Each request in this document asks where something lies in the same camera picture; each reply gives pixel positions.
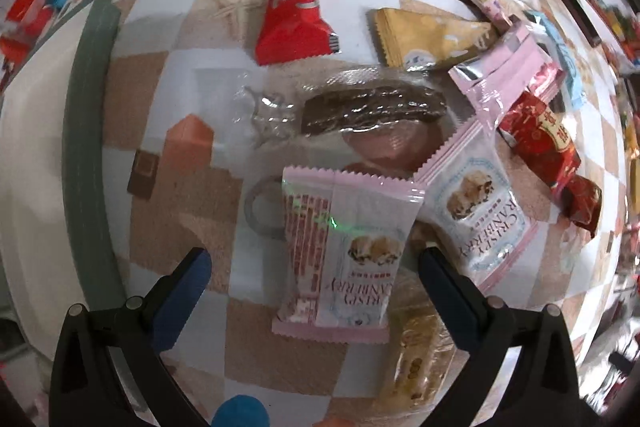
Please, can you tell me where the red patterned candy packet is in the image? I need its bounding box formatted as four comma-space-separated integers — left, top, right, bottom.
498, 91, 602, 235

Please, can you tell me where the yellow cake bar packet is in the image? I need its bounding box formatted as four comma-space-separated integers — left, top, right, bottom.
378, 269, 456, 414

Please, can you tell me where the grey green storage tray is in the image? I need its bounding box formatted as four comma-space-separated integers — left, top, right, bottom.
1, 0, 125, 360

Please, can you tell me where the pink cranberry snack front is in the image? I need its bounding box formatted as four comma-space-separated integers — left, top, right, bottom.
271, 167, 425, 345

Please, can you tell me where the yellow gold snack packet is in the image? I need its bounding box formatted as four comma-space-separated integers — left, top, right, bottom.
374, 8, 498, 72

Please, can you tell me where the red plastic stool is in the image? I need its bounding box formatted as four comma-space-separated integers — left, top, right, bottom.
1, 0, 54, 67

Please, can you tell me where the light blue snack packet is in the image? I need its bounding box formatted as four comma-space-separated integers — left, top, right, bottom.
525, 10, 587, 110

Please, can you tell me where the pink cranberry snack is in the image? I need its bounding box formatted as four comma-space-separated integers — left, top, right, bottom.
271, 167, 425, 345
412, 118, 537, 291

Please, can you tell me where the red candy wrapper snack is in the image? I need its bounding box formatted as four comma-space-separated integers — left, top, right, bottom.
255, 0, 340, 66

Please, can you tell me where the pink foil snack packet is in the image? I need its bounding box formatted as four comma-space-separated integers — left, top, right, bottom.
448, 17, 565, 132

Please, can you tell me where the dark chocolate bar clear wrap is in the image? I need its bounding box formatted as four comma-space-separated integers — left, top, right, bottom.
300, 83, 447, 135

